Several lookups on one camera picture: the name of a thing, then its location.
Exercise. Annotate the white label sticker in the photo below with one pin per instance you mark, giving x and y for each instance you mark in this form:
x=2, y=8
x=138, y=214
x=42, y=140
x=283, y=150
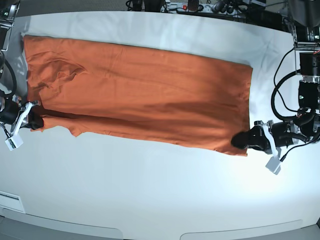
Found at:
x=11, y=201

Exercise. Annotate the orange T-shirt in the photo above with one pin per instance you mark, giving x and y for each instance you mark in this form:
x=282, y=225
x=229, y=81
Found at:
x=138, y=93

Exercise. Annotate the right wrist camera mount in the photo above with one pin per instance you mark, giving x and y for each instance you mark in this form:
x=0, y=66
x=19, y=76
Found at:
x=17, y=130

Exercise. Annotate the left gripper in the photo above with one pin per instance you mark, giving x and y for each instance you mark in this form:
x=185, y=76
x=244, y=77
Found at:
x=290, y=135

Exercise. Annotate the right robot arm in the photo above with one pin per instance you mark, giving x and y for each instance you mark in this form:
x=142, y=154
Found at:
x=8, y=12

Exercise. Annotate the white power strip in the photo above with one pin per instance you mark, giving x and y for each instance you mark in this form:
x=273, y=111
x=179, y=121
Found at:
x=186, y=7

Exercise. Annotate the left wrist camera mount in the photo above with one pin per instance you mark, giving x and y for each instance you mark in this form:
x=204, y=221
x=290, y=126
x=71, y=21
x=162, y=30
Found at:
x=265, y=140

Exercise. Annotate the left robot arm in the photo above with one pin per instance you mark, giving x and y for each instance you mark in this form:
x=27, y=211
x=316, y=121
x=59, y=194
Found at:
x=303, y=22

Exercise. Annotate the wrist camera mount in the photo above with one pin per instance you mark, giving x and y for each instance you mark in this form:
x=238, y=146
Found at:
x=17, y=130
x=265, y=140

